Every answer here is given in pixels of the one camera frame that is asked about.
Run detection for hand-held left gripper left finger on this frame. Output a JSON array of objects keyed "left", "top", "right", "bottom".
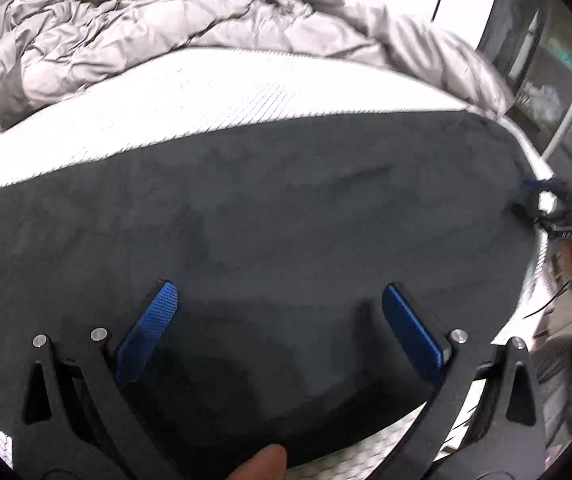
[{"left": 13, "top": 280, "right": 182, "bottom": 480}]

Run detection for white hexagon-patterned mattress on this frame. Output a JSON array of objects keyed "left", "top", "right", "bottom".
[{"left": 0, "top": 47, "right": 562, "bottom": 480}]

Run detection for grey quilted duvet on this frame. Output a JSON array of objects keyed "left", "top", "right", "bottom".
[{"left": 0, "top": 0, "right": 512, "bottom": 128}]

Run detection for black pants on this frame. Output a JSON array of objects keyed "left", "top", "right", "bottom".
[{"left": 0, "top": 110, "right": 542, "bottom": 466}]

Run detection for person's left hand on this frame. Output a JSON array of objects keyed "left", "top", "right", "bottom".
[{"left": 228, "top": 444, "right": 288, "bottom": 480}]

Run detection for black cable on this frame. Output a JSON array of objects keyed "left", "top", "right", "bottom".
[{"left": 522, "top": 280, "right": 572, "bottom": 320}]

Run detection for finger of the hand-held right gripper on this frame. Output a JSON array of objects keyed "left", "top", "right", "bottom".
[{"left": 515, "top": 174, "right": 567, "bottom": 227}]

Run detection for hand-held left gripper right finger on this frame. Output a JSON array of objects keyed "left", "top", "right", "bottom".
[{"left": 382, "top": 282, "right": 550, "bottom": 480}]

